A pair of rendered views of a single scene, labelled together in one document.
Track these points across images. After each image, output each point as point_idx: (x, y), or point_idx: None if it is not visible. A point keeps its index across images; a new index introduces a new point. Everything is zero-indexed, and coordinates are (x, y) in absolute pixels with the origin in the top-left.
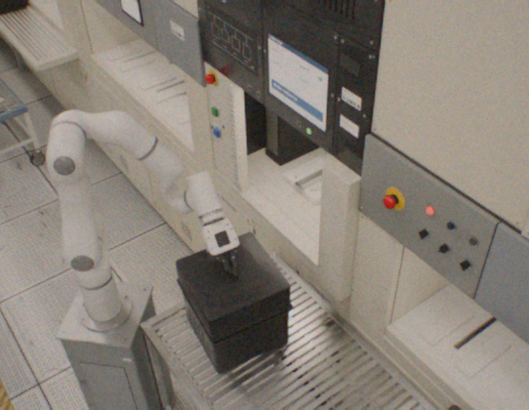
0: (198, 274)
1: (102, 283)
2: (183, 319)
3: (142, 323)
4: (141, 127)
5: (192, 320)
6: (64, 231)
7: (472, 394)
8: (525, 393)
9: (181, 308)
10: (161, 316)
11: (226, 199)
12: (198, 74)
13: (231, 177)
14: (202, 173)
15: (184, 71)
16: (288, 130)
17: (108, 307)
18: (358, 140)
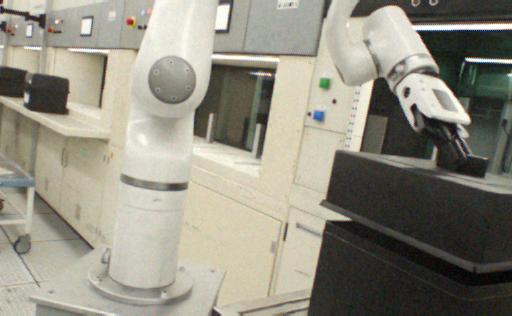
0: (395, 161)
1: (175, 181)
2: (302, 314)
3: (219, 307)
4: None
5: (342, 295)
6: (158, 10)
7: None
8: None
9: (288, 301)
10: (255, 304)
11: (305, 223)
12: (309, 40)
13: (327, 180)
14: (401, 9)
15: (282, 52)
16: (394, 145)
17: (163, 251)
18: None
